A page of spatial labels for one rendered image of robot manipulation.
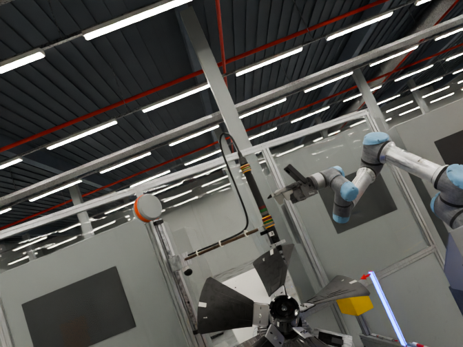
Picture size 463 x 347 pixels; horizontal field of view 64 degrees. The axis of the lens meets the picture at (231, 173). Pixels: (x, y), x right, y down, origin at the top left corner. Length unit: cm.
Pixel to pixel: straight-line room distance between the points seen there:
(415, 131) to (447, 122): 42
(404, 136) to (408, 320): 294
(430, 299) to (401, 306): 22
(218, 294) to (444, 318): 173
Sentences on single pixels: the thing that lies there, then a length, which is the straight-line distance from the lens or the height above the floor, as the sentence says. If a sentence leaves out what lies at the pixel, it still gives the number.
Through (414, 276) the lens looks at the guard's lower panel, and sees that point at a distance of 279.
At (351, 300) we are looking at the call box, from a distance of 198.
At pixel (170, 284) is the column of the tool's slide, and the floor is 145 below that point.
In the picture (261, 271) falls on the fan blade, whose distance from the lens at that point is 178.
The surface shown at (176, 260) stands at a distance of 199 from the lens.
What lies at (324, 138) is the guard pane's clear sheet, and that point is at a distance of 266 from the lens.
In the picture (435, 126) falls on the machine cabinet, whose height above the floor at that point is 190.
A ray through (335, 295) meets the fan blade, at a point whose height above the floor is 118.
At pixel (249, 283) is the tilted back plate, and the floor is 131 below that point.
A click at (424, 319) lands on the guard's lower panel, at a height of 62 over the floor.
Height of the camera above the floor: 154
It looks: 10 degrees up
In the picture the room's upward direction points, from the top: 22 degrees counter-clockwise
